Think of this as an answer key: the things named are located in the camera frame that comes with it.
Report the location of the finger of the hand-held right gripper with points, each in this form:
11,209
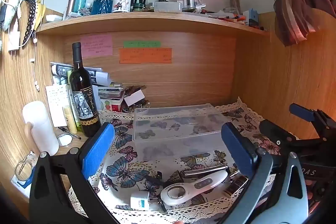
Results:
302,111
273,130

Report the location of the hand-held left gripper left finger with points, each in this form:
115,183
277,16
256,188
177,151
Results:
97,150

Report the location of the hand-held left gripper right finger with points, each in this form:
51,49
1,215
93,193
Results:
236,150

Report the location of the shiny metal lighter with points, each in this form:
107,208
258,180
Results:
236,184

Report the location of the silver metal cylinder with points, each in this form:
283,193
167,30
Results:
204,170

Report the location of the white handheld magnifier device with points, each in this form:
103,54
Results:
199,184

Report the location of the white plug charger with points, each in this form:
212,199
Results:
139,201

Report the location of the clear plastic box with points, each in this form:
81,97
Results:
173,129

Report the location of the small round mirror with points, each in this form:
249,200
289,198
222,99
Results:
64,139

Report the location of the black pen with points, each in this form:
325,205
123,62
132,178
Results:
65,130

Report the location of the butterfly print lace tablecloth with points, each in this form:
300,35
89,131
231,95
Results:
136,161

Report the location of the yellow-green tube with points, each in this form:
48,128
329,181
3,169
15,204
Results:
69,119

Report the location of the dark wine bottle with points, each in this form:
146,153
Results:
85,98

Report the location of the stack of books and magazines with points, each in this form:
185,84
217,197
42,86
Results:
107,94

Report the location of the white handwritten paper sheet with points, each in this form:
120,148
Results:
56,106

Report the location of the bowl of small items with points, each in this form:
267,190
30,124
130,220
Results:
139,106

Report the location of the white cylindrical bottle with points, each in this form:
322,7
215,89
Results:
39,124

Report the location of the white card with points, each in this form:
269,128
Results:
134,98

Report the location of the blue and white box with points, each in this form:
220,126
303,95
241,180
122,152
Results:
19,186

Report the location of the pink paper note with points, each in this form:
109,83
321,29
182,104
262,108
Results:
96,45

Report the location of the orange paper note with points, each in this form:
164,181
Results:
145,56

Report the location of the orange marker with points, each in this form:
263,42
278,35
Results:
235,18

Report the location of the green paper note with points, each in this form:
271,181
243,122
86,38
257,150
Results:
141,43

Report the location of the bundle of wooden sticks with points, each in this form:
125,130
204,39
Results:
233,3

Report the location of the white hanging adapter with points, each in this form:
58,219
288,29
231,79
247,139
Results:
14,43

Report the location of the wooden shelf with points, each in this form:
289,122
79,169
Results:
147,23

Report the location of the silver spray can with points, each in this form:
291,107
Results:
70,7

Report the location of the yellow hanging item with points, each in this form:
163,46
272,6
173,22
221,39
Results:
40,14

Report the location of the clear plastic lidded container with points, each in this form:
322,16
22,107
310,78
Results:
168,7

